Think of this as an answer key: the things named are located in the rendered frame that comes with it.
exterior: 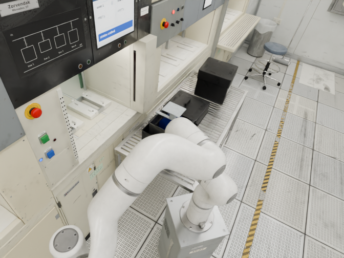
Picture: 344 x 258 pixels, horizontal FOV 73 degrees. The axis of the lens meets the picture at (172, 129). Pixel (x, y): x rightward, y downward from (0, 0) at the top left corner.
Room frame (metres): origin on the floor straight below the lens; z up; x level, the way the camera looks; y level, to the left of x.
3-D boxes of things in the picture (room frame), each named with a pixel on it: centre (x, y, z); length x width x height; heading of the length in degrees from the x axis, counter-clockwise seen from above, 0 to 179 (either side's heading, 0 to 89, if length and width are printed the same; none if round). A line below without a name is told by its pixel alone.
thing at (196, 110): (1.47, -0.09, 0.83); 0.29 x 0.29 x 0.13; 67
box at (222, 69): (1.85, -0.31, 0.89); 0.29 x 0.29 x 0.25; 72
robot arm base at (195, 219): (0.62, -0.21, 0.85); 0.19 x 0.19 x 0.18
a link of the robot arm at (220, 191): (0.59, -0.24, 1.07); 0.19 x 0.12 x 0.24; 43
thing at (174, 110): (1.10, 0.01, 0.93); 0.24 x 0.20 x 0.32; 67
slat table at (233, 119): (1.48, -0.16, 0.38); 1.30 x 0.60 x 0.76; 158
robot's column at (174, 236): (0.62, -0.21, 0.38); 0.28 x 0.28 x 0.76; 23
